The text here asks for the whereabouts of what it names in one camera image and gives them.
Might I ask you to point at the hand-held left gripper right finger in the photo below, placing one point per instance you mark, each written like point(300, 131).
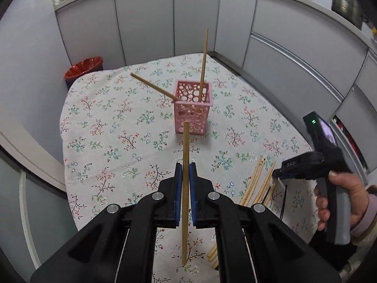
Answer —
point(193, 194)

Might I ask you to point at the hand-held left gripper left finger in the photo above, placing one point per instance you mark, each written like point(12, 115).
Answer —
point(177, 194)

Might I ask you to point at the light bamboo chopstick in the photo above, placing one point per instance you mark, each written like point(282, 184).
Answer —
point(185, 150)
point(203, 64)
point(153, 86)

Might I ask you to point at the thin black chopstick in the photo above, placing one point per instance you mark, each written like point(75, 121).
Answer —
point(267, 195)
point(283, 203)

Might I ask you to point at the bunch of wooden chopsticks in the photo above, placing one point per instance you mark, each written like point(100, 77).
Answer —
point(254, 179)

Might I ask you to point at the pink perforated utensil holder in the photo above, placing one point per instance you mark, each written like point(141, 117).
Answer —
point(191, 118)

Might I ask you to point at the person's right hand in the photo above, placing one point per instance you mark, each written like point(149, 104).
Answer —
point(355, 197)

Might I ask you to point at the floral tablecloth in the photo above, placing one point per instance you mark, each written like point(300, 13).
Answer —
point(123, 141)

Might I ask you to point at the grey kitchen cabinets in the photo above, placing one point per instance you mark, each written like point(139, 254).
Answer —
point(265, 35)

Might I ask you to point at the frosted glass door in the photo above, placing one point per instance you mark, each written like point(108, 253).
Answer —
point(35, 197)

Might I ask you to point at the steel stock pot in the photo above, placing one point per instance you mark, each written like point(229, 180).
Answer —
point(347, 6)

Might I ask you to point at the red lined trash bin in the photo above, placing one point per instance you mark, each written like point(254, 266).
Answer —
point(84, 69)

